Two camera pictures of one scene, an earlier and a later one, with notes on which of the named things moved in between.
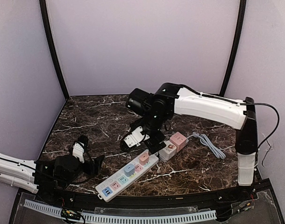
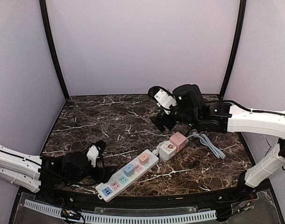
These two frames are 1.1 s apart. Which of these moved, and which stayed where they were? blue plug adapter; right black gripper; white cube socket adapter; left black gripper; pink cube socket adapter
Moved: right black gripper; left black gripper
Stayed: pink cube socket adapter; blue plug adapter; white cube socket adapter
